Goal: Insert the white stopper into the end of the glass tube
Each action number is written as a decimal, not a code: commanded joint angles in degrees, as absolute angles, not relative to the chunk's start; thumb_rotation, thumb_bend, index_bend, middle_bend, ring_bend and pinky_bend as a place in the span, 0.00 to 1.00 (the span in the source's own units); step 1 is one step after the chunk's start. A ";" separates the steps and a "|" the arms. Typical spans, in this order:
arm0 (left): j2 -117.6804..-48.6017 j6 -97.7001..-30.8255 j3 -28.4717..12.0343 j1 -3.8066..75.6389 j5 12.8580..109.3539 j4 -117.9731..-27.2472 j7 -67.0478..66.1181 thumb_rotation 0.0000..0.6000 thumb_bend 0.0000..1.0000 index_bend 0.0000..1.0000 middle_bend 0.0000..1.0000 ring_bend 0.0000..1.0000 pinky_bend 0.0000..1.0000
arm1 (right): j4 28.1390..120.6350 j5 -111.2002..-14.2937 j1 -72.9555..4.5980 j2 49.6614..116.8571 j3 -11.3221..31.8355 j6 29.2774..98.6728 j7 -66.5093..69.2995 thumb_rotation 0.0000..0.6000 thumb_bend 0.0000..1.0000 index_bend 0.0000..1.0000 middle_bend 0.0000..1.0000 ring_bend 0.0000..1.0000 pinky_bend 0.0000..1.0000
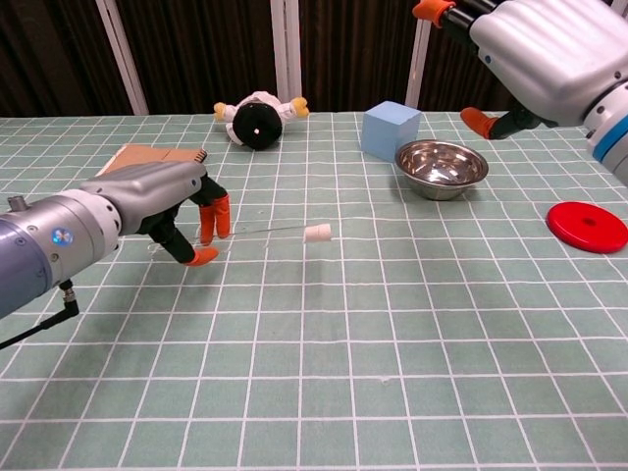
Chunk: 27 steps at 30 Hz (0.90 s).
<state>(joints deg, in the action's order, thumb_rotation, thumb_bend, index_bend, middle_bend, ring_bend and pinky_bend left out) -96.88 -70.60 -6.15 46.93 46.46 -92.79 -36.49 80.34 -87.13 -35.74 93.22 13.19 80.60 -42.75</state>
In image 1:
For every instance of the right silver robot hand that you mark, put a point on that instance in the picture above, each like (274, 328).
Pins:
(539, 49)

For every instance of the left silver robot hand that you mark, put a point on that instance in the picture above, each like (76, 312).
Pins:
(147, 189)

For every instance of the transparent glass test tube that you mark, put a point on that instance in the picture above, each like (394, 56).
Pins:
(267, 234)

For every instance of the small white rubber stopper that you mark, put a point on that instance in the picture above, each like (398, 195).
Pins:
(318, 233)

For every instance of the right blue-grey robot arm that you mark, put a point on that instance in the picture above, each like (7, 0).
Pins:
(613, 142)

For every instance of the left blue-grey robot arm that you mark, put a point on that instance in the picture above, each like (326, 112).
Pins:
(39, 250)

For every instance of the brown spiral notebook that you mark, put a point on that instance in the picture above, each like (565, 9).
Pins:
(147, 156)

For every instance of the white plush doll black head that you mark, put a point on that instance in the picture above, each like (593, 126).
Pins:
(257, 125)

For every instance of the dark brown curtain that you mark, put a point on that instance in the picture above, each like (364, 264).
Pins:
(206, 49)

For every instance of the stainless steel bowl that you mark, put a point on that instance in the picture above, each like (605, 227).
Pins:
(441, 172)

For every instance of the light blue foam cube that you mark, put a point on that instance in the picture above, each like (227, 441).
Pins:
(387, 127)

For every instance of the red plastic disc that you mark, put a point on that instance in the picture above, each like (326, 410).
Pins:
(574, 228)

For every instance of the green checkered tablecloth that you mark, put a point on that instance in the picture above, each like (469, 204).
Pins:
(314, 343)

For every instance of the white frame post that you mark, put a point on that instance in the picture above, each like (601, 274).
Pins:
(122, 59)
(420, 64)
(285, 49)

